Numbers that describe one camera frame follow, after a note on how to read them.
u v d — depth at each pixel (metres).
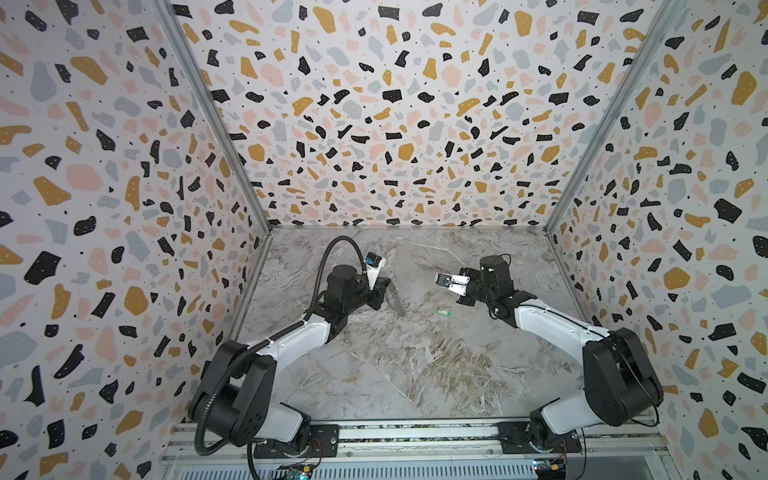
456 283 0.76
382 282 0.80
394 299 0.88
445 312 0.97
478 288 0.76
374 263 0.74
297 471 0.70
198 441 0.36
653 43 0.76
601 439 0.76
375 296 0.76
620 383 0.44
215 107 0.86
